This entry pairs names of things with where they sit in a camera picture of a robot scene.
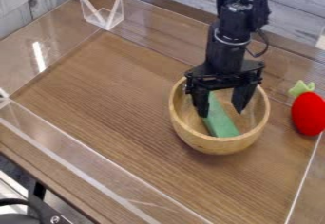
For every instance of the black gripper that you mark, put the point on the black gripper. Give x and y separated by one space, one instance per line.
223 70

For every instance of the green rectangular block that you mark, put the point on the green rectangular block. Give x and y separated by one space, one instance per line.
218 122

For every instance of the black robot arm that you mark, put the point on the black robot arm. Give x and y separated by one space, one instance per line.
241 17

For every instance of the light wooden bowl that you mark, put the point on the light wooden bowl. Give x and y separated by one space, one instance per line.
190 129

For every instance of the red plush strawberry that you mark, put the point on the red plush strawberry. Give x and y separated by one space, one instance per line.
308 109

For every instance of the black metal table clamp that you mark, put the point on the black metal table clamp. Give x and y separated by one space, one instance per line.
47 214

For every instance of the clear acrylic corner bracket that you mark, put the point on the clear acrylic corner bracket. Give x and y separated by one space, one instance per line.
104 18

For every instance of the clear acrylic tray wall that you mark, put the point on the clear acrylic tray wall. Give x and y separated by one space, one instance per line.
108 194

